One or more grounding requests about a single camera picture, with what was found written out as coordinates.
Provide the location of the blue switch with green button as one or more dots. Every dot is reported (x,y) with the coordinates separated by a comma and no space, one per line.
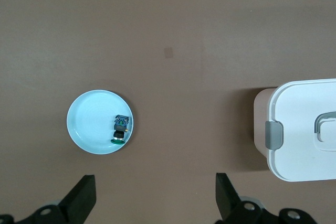
(120,129)

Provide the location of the white lunch box grey latches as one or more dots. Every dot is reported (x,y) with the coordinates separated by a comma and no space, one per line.
(296,129)

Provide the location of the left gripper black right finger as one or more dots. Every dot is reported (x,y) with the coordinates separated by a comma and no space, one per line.
(228,197)

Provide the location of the light blue round plate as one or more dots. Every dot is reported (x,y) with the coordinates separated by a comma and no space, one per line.
(92,121)

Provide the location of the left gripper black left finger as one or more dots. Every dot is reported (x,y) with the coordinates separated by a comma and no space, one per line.
(78,197)

